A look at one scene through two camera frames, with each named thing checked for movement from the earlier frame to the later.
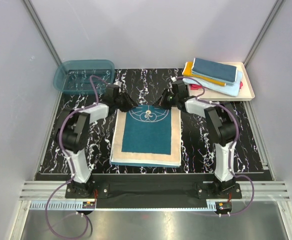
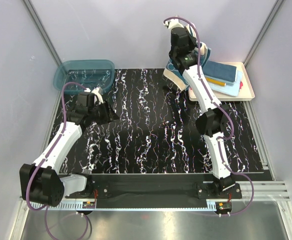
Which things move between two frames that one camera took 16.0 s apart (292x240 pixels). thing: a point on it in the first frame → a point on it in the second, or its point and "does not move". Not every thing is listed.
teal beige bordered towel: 147,136 → 175,75
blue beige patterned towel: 214,69 does not move
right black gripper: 160,103 → 191,43
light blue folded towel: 232,88 does not move
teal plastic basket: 73,77 does not move
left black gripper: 129,103 → 109,115
